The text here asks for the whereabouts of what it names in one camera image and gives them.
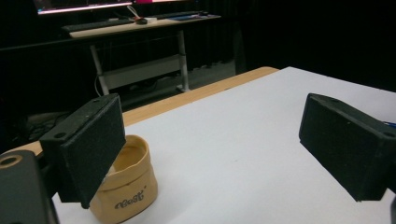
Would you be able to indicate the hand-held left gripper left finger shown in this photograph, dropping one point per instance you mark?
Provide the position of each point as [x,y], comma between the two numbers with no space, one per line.
[87,149]

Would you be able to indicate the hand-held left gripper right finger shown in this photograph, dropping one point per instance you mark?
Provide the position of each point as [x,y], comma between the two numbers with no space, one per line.
[342,146]

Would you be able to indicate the white table board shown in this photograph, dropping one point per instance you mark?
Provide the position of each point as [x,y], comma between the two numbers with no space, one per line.
[233,149]

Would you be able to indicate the black computer mouse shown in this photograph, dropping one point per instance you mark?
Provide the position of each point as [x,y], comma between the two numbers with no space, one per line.
[141,21]

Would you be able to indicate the computer monitor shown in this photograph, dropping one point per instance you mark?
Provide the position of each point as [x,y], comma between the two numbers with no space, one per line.
[81,5]
[162,1]

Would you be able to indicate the blue mouse pad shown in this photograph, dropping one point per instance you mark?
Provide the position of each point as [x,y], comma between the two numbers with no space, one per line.
[193,17]

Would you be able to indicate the white metal stand frame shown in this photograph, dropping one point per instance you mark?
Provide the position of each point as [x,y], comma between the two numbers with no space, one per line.
[140,72]

